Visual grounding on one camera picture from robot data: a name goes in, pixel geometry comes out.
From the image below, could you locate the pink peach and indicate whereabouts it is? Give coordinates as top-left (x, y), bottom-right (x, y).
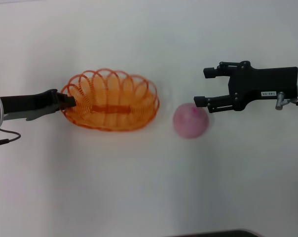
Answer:
top-left (173, 102), bottom-right (210, 139)

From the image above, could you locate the black rounded object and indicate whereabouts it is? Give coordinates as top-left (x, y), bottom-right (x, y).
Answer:
top-left (178, 229), bottom-right (257, 237)

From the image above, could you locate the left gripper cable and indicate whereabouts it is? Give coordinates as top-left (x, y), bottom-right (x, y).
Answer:
top-left (0, 127), bottom-right (22, 148)

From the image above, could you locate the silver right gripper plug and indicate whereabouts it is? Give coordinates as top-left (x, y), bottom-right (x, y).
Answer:
top-left (274, 91), bottom-right (292, 111)

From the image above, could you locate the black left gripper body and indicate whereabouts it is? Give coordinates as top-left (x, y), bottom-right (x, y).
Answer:
top-left (0, 89), bottom-right (60, 121)

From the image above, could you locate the orange plastic woven basket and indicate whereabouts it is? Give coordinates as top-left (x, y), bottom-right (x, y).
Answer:
top-left (60, 68), bottom-right (161, 133)

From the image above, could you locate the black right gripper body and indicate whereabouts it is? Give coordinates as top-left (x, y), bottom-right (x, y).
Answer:
top-left (227, 60), bottom-right (298, 112)

